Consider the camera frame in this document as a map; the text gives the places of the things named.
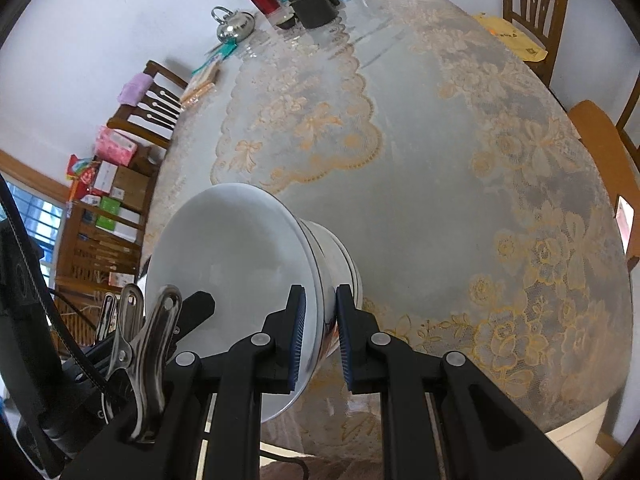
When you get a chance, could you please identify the wooden chair with purple cloth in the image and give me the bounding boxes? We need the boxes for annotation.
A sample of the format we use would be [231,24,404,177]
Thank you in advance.
[106,60,190,150]

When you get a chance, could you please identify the white box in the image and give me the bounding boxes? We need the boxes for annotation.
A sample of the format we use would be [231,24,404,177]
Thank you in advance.
[92,162,119,196]

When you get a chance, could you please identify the black teapot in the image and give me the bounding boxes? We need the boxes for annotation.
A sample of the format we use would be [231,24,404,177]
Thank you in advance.
[289,0,342,29]

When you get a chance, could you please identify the black cable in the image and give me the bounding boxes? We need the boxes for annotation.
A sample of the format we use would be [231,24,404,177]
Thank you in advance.
[259,441,309,480]

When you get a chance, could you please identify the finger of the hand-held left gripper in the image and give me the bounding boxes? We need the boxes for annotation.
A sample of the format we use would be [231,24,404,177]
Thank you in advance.
[172,290,217,358]

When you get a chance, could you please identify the cardboard box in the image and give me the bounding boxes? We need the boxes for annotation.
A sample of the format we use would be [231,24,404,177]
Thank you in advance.
[107,165,151,211]

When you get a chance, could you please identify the steel kettle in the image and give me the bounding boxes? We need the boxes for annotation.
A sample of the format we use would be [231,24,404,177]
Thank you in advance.
[210,6,257,43]

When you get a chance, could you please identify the scalloped lace doily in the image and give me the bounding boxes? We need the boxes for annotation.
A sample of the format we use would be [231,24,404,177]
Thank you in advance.
[210,25,386,196]

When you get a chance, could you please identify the metal spring clamp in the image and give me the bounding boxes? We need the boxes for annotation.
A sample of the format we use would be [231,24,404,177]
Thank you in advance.
[94,293,119,342]
[107,284,182,444]

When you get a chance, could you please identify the yellow envelope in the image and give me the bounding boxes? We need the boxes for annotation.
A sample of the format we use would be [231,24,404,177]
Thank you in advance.
[472,12,549,64]

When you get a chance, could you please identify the purple cloth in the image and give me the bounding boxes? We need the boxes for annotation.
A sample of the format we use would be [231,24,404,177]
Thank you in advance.
[119,73,155,107]

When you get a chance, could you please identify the red snack bag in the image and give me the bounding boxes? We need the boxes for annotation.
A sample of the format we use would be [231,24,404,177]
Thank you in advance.
[66,155,101,196]

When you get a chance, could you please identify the clear snack packets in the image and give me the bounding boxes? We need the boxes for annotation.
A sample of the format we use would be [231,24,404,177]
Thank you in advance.
[179,57,224,110]

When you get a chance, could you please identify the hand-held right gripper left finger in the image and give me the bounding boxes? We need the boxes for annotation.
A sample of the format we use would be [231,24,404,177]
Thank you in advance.
[60,284,307,480]

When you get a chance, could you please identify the teal packet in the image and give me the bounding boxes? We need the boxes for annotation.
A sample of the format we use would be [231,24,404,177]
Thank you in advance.
[192,42,239,74]

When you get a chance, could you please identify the wooden chair with light seat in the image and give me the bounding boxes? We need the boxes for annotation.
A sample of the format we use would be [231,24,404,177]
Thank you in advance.
[567,80,640,272]

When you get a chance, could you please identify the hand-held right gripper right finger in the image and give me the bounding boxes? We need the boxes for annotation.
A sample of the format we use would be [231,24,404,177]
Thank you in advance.
[336,284,583,480]

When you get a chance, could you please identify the pink flowered tissue bundle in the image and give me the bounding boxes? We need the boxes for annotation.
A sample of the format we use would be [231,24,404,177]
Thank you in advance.
[95,126,139,167]

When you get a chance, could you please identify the large white red-flower bowl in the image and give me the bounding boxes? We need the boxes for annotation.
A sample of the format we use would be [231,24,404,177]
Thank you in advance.
[144,183,333,424]

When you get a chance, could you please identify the window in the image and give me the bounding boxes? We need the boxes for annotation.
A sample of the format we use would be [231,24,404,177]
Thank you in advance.
[0,175,69,281]

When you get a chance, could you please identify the green box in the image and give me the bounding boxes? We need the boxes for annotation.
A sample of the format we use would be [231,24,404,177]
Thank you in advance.
[95,197,124,231]

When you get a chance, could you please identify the wooden shelf with boxes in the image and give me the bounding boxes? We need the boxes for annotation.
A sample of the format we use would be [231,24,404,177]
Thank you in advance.
[52,200,152,292]

